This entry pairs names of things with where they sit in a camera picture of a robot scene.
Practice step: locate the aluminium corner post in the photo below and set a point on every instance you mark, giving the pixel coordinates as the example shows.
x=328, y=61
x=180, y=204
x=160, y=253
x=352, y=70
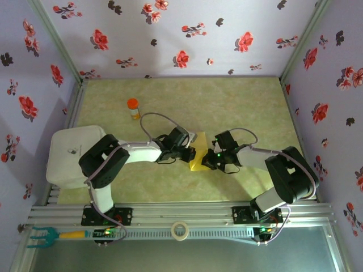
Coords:
x=303, y=39
x=59, y=42

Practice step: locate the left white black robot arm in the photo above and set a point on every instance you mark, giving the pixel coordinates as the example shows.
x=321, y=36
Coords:
x=141, y=153

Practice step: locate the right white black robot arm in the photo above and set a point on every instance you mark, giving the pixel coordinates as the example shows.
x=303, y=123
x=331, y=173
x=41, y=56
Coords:
x=252, y=158

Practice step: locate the yellow paper sheet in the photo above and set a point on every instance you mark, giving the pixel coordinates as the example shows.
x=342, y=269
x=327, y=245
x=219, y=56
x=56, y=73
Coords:
x=198, y=165

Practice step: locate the aluminium side rail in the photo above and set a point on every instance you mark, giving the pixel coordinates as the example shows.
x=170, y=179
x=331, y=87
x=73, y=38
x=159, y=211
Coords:
x=291, y=107
x=76, y=105

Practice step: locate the white tape roll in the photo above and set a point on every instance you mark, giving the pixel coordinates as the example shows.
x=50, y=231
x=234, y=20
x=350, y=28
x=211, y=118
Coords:
x=172, y=231

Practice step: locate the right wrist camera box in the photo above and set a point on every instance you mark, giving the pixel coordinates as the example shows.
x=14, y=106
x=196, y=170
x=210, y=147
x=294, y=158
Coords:
x=215, y=146

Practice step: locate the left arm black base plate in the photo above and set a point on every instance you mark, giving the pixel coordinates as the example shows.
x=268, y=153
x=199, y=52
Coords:
x=126, y=216

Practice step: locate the orange-capped pill bottle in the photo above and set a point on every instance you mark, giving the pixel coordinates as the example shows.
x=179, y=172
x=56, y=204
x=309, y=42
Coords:
x=134, y=110

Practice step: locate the white zip pouch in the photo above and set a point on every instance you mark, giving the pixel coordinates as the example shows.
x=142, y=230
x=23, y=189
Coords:
x=65, y=158

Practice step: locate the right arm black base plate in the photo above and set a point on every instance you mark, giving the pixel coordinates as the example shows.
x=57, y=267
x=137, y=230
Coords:
x=239, y=216

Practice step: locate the aluminium mounting rail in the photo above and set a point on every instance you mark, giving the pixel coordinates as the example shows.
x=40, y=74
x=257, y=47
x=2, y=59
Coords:
x=184, y=212

